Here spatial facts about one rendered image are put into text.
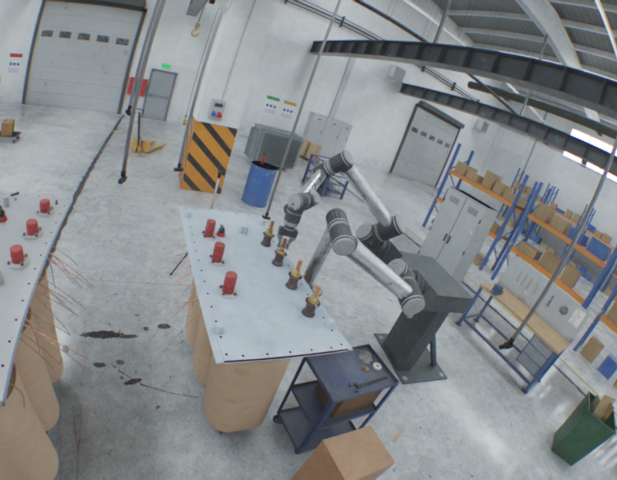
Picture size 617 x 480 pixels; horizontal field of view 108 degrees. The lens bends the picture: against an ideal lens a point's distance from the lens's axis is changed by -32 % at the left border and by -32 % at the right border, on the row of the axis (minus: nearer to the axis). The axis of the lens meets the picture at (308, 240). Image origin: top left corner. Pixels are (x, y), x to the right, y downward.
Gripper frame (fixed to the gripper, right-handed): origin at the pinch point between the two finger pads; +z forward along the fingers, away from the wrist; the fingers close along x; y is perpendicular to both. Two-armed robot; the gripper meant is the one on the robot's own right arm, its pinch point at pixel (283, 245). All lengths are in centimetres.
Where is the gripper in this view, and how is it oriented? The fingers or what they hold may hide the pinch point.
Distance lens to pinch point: 228.3
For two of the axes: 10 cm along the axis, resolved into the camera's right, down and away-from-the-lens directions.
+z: -3.2, 8.6, 3.9
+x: 9.3, 2.1, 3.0
